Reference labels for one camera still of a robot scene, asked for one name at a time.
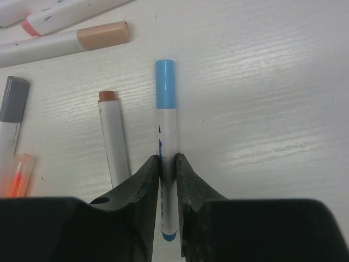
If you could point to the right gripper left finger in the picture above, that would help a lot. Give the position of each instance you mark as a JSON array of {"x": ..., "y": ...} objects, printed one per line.
[{"x": 116, "y": 226}]

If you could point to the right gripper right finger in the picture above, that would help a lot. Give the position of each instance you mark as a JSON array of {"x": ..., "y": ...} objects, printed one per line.
[{"x": 215, "y": 228}]

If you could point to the light blue cap marker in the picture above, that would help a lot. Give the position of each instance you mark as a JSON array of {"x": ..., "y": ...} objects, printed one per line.
[{"x": 166, "y": 104}]

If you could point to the brown cap marker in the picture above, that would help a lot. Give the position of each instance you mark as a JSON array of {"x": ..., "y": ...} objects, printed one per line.
[{"x": 110, "y": 112}]

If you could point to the orange clear cap marker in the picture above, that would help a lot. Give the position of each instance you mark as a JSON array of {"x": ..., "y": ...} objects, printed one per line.
[{"x": 16, "y": 174}]

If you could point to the grey cap marker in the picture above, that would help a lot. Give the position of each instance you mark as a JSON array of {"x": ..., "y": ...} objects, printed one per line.
[{"x": 12, "y": 110}]

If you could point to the beige cap marker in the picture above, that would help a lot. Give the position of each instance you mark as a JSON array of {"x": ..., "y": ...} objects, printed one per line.
[{"x": 62, "y": 44}]

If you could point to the pink cap marker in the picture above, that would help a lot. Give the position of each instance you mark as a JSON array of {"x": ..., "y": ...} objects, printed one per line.
[{"x": 64, "y": 14}]

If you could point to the green cap marker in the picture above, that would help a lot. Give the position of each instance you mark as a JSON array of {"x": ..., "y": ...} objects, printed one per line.
[{"x": 16, "y": 11}]

